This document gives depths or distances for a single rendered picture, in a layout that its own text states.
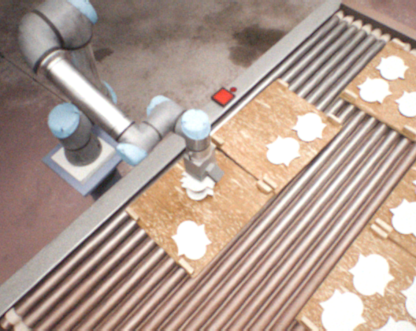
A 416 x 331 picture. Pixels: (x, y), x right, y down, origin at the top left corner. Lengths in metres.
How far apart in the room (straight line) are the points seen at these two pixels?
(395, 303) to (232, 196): 0.62
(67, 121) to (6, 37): 2.47
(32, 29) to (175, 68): 2.04
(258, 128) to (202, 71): 1.55
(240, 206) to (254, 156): 0.21
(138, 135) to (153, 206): 0.41
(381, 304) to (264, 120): 0.77
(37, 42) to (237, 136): 0.78
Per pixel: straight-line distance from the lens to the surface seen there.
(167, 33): 3.31
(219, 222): 1.28
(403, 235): 1.40
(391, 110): 1.66
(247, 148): 1.42
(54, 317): 1.34
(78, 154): 1.48
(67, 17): 1.10
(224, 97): 1.58
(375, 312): 1.30
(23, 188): 2.73
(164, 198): 1.34
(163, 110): 1.03
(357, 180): 1.45
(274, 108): 1.54
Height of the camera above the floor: 2.14
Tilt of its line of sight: 61 degrees down
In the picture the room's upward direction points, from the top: 5 degrees counter-clockwise
